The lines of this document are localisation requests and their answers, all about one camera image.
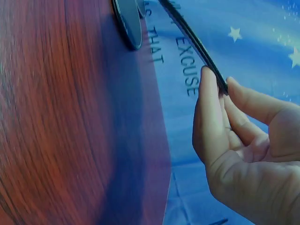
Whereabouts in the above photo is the black round coaster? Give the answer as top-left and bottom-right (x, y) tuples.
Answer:
(158, 0), (230, 96)
(110, 0), (143, 52)

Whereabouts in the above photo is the person's right hand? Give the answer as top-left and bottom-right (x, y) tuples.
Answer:
(192, 66), (300, 225)

